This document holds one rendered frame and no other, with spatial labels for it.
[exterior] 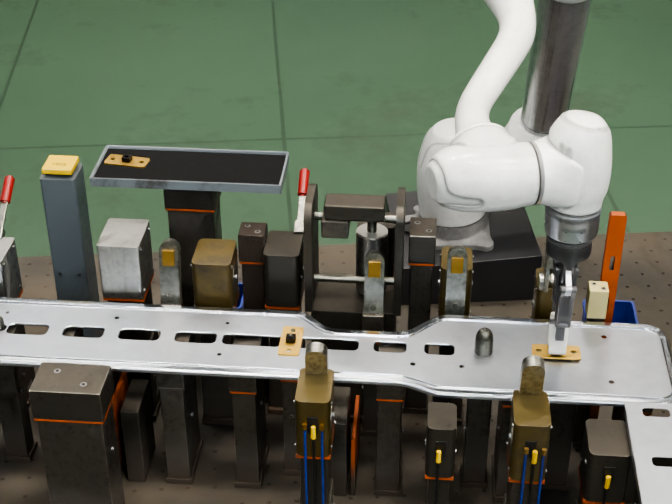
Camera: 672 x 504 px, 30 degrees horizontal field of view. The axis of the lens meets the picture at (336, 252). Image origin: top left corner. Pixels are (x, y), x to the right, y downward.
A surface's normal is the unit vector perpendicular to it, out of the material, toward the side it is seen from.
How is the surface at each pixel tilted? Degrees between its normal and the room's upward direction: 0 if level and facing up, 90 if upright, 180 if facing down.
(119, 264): 90
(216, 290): 90
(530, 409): 0
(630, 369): 0
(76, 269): 90
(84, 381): 0
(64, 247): 90
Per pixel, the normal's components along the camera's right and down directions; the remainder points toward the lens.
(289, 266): -0.08, 0.54
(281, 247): 0.00, -0.84
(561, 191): 0.11, 0.65
